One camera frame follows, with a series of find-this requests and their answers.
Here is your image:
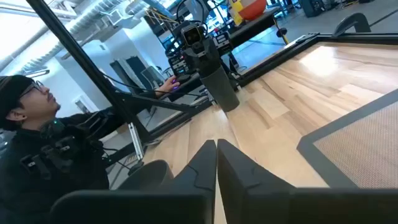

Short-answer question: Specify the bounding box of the person's hand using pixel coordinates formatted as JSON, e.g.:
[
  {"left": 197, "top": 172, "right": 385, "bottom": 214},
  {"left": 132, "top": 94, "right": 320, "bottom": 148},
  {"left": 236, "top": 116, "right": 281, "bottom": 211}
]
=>
[{"left": 154, "top": 75, "right": 181, "bottom": 98}]

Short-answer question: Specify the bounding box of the yellow container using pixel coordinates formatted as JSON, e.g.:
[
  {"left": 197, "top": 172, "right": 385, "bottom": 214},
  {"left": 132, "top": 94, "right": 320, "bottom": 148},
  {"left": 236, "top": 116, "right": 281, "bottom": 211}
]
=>
[{"left": 229, "top": 0, "right": 244, "bottom": 26}]

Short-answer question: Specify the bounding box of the black metal table frame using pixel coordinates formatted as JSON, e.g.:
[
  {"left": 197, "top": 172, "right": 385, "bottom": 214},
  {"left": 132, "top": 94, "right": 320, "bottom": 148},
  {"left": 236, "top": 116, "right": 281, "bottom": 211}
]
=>
[{"left": 26, "top": 0, "right": 398, "bottom": 169}]

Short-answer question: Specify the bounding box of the orange bowl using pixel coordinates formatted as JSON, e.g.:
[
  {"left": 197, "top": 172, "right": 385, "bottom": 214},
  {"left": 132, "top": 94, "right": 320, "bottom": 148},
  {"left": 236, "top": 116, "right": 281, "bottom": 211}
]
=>
[{"left": 238, "top": 0, "right": 268, "bottom": 21}]

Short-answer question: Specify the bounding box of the yellow cable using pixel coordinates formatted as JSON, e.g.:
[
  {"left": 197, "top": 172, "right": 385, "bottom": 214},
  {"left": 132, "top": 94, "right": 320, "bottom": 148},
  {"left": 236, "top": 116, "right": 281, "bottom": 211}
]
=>
[{"left": 273, "top": 18, "right": 290, "bottom": 46}]

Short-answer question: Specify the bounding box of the person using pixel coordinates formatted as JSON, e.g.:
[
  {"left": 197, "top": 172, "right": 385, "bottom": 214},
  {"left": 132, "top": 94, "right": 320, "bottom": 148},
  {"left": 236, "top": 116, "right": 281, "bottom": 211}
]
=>
[{"left": 0, "top": 74, "right": 175, "bottom": 224}]

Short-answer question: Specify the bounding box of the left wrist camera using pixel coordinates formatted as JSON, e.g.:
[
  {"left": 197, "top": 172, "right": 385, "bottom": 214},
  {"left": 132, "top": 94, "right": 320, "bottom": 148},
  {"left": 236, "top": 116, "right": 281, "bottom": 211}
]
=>
[{"left": 180, "top": 22, "right": 206, "bottom": 47}]

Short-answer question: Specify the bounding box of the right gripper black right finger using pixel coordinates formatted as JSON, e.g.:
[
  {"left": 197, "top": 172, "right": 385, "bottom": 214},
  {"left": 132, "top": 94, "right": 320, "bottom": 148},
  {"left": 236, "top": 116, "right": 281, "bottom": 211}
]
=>
[{"left": 216, "top": 138, "right": 398, "bottom": 224}]

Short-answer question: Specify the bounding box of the silver spiral ceiling duct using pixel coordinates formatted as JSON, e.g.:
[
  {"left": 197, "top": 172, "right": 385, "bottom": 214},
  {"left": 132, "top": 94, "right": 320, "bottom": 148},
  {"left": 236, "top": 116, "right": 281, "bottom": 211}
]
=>
[{"left": 0, "top": 0, "right": 131, "bottom": 74}]

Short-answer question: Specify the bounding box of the black curved bracket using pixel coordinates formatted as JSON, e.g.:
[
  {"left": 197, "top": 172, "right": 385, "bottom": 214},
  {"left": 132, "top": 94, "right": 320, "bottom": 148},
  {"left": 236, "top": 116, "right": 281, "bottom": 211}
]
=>
[{"left": 332, "top": 12, "right": 373, "bottom": 37}]

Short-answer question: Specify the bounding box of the tan placemat with dark border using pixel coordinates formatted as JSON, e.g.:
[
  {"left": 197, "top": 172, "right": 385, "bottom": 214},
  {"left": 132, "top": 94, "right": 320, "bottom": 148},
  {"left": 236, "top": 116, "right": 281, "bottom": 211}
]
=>
[{"left": 296, "top": 88, "right": 398, "bottom": 189}]

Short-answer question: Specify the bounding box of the black side desk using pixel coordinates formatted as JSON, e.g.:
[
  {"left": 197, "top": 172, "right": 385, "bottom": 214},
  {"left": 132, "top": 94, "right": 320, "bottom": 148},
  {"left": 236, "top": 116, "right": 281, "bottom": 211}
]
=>
[{"left": 229, "top": 6, "right": 283, "bottom": 48}]

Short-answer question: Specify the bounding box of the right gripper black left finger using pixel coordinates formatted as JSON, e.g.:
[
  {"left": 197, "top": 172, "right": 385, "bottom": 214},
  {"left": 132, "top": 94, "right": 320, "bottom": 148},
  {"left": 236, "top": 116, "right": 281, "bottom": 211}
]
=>
[{"left": 49, "top": 139, "right": 218, "bottom": 224}]

